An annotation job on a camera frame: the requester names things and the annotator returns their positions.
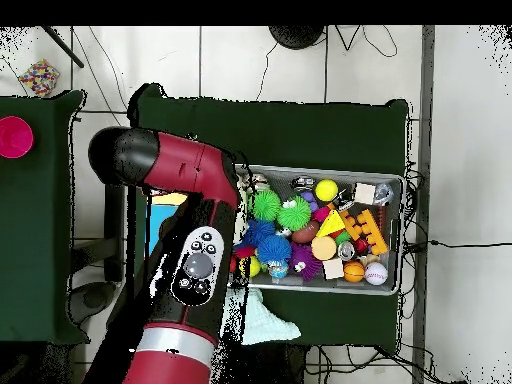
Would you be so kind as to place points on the multicoloured patterned object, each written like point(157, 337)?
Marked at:
point(38, 78)

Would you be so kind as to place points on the yellow tennis ball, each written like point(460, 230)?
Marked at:
point(326, 190)

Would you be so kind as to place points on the black rod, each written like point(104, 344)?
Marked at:
point(62, 46)

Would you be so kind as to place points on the clear mesh bin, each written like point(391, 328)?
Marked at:
point(320, 286)

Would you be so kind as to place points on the blue spiky ball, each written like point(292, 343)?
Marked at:
point(274, 250)

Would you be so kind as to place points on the small orange basketball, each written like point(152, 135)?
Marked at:
point(354, 270)

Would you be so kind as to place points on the black chair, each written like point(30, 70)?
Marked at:
point(100, 248)

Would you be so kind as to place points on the wooden box with three holes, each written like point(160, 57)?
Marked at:
point(160, 220)

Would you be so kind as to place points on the black round stand base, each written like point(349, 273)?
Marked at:
point(295, 34)

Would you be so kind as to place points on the yellow toy cheese wedge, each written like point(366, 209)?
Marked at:
point(332, 224)

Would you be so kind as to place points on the mint green cloth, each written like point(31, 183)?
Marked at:
point(268, 324)

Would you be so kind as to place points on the white baseball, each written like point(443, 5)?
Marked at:
point(376, 273)

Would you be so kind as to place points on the pink cup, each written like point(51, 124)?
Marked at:
point(14, 137)

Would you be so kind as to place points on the purple spiky ball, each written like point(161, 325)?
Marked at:
point(304, 260)

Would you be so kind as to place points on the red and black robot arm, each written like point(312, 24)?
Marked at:
point(184, 168)

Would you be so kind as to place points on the orange toy building block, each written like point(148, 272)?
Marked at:
point(370, 232)

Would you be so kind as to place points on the plain wooden cube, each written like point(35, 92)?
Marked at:
point(366, 193)

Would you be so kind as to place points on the dark green tablecloth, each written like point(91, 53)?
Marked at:
point(320, 128)
point(48, 264)

